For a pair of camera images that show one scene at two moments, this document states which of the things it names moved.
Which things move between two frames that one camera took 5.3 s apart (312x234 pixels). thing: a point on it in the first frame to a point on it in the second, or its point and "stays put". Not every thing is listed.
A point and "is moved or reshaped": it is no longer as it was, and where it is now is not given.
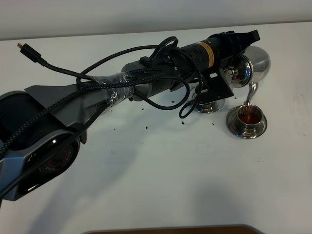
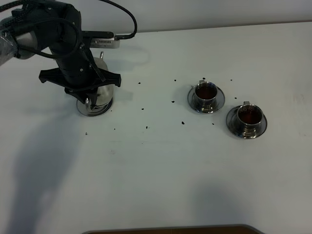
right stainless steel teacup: x=250 y=118 stays put
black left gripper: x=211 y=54 to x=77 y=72
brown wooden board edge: x=227 y=229 stays put
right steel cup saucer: x=234 y=125 stays put
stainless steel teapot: x=251 y=66 is moved or reshaped
